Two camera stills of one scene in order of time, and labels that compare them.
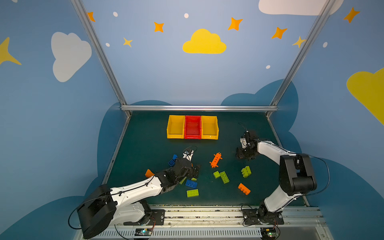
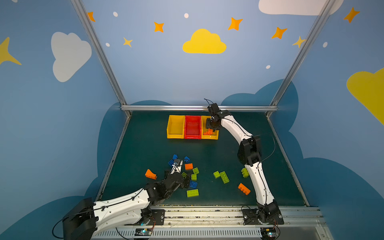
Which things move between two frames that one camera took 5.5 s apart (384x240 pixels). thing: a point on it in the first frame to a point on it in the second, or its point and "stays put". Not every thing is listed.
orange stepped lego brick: [243, 188] stays put
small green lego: [216, 174] stays put
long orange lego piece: [215, 160] to [209, 132]
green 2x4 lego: [224, 177] stays put
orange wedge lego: [149, 174] stays put
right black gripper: [246, 151] to [212, 126]
